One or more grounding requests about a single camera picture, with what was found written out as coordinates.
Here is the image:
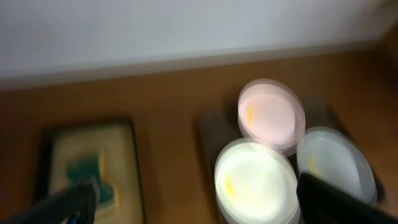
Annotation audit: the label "pink plate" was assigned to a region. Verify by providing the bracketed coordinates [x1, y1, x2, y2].
[238, 79, 306, 157]

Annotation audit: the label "black tray with soapy water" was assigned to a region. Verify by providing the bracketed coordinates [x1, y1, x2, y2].
[32, 118, 147, 223]

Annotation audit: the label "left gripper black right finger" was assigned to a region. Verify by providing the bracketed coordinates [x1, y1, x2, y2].
[297, 173, 397, 224]

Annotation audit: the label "green and yellow sponge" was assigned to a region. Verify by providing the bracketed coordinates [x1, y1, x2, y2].
[66, 152, 119, 208]

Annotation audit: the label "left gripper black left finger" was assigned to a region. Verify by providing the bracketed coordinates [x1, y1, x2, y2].
[1, 177, 99, 224]

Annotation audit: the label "light grey plate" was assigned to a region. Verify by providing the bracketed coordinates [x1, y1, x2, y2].
[297, 126, 377, 207]

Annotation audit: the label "cream white plate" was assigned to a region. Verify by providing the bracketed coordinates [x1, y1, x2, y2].
[214, 138, 301, 224]

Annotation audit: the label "dark brown serving tray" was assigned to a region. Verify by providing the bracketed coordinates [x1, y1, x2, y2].
[198, 99, 385, 224]

